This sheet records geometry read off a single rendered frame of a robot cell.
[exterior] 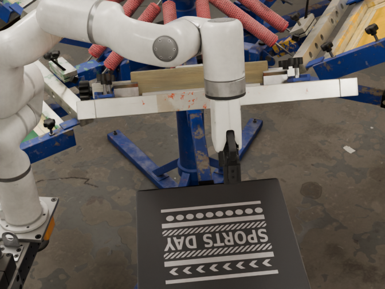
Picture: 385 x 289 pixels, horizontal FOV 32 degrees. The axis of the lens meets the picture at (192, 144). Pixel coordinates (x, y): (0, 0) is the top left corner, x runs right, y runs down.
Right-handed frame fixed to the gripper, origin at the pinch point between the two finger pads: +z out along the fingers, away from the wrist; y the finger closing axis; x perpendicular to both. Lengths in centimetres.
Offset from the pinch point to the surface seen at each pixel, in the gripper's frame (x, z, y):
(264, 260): 12, 44, -40
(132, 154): -31, 80, -230
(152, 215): -18, 37, -61
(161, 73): -11, -3, -73
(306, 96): 18.1, -9.2, -14.0
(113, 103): -21.6, -11.0, -14.5
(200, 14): 5, -10, -126
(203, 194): -2, 35, -69
